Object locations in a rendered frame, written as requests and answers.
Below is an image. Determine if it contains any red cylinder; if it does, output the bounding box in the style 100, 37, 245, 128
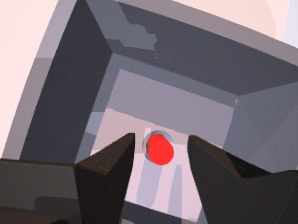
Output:
148, 134, 174, 165

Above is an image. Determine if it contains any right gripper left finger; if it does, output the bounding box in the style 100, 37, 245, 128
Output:
0, 133, 135, 224

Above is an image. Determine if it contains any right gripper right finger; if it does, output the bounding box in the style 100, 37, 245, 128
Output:
187, 135, 298, 224

